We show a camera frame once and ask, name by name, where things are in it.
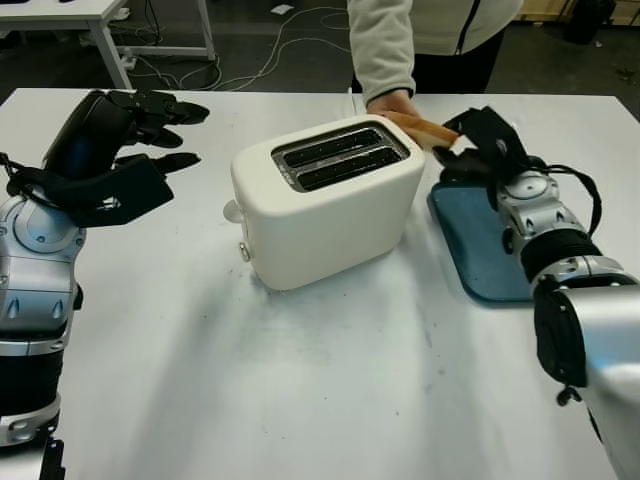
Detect grey floor cable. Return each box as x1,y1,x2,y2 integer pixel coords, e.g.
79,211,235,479
137,54,261,92

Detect white toaster lever knob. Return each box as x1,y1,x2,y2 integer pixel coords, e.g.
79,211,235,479
222,199,249,224

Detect blue plastic tray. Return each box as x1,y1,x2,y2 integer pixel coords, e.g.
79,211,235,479
427,172,539,306

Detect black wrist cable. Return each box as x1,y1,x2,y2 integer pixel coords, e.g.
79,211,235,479
0,151,31,201
534,159,604,236

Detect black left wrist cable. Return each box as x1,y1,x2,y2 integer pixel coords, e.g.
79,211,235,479
0,151,31,201

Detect black bin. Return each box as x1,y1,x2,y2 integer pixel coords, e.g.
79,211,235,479
564,0,617,46

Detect wooden crate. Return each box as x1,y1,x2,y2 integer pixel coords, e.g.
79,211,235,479
517,0,640,29

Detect white desk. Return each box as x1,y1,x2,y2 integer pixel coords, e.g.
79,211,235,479
0,0,219,91

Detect person's bare right hand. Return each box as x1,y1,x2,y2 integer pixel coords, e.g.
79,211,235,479
364,88,420,124

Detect toast slice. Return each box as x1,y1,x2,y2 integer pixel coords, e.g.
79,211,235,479
382,110,464,151

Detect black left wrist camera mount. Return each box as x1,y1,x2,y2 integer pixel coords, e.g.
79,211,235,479
9,157,175,227

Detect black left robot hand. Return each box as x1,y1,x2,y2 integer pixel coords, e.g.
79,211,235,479
42,88,211,184

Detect person's right forearm cream sleeve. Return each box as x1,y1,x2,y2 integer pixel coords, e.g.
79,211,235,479
347,0,417,104

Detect white two-slot toaster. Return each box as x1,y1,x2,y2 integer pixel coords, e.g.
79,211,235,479
229,113,426,291

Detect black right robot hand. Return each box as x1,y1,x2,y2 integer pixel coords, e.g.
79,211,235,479
434,105,531,183

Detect person in dark trousers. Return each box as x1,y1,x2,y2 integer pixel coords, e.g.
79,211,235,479
407,0,526,96

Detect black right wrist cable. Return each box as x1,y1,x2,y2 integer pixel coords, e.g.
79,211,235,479
534,159,604,236

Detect white floor cable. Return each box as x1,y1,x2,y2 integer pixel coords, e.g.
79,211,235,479
254,9,351,81

